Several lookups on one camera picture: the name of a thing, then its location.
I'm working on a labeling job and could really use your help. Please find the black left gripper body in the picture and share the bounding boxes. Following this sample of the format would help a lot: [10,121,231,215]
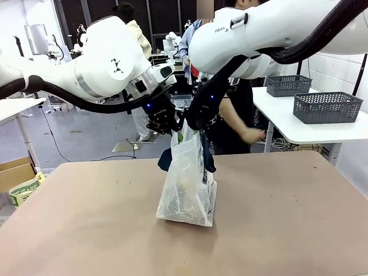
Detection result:
[143,89,177,131]

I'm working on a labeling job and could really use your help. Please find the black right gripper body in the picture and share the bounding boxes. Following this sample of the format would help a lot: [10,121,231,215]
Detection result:
[186,77,231,131]

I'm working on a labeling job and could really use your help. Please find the white shopping bag blue handles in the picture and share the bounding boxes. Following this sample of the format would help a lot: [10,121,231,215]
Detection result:
[156,120,218,228]

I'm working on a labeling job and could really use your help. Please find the person's bare forearm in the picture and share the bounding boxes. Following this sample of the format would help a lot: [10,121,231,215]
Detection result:
[219,97,254,143]

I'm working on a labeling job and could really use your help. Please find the person's hand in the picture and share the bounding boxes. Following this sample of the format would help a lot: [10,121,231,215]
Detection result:
[243,128,267,143]

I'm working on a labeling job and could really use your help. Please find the clear plastic storage box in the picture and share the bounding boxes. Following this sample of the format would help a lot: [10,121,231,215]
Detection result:
[170,94,193,109]

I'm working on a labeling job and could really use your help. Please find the person in black shirt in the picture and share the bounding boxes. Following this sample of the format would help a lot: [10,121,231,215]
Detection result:
[212,0,269,155]

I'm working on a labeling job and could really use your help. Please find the metal floor plate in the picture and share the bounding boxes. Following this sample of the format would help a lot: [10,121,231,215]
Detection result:
[112,140,143,153]

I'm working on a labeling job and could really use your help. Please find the person in light blue shirt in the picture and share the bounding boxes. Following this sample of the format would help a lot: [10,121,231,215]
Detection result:
[177,0,216,85]

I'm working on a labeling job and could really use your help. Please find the person in cream hoodie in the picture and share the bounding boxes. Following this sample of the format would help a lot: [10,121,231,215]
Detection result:
[112,1,152,142]

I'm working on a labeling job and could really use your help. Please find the small grey plastic basket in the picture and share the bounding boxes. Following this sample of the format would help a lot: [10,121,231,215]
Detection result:
[265,75,313,98]

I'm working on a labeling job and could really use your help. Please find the white side table with baskets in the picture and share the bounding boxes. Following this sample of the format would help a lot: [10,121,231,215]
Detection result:
[252,85,368,154]

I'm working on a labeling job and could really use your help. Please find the boxes under white table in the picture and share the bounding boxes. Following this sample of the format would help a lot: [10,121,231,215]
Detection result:
[298,143,343,167]

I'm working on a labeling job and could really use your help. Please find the large grey plastic basket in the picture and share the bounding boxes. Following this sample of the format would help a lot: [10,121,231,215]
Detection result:
[293,91,364,125]

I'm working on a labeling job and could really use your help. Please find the white empty side table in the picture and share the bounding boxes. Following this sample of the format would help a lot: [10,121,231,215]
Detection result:
[0,97,47,171]

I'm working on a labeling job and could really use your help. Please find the grey standing monitor panel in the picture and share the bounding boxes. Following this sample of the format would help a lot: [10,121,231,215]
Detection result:
[24,24,49,55]

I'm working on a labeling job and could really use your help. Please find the green white printed box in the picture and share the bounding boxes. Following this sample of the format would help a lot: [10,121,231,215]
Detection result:
[9,171,46,207]

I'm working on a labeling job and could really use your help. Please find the brown cardboard box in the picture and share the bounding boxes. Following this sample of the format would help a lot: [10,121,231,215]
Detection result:
[0,156,37,194]

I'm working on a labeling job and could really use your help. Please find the white power cables bundle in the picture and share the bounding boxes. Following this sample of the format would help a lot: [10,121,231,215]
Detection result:
[271,137,295,151]

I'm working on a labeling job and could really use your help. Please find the black sleeved left arm cable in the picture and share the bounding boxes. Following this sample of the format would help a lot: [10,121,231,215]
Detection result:
[0,75,153,114]

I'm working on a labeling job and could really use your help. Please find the black sleeved arm cable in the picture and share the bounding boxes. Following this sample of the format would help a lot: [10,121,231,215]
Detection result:
[198,0,368,93]
[0,75,153,114]

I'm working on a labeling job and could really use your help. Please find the black floor cable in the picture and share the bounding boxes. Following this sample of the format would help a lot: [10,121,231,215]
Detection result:
[42,109,137,162]

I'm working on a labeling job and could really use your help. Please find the black sleeved right arm cable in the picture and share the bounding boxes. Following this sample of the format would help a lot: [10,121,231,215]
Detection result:
[198,0,368,93]

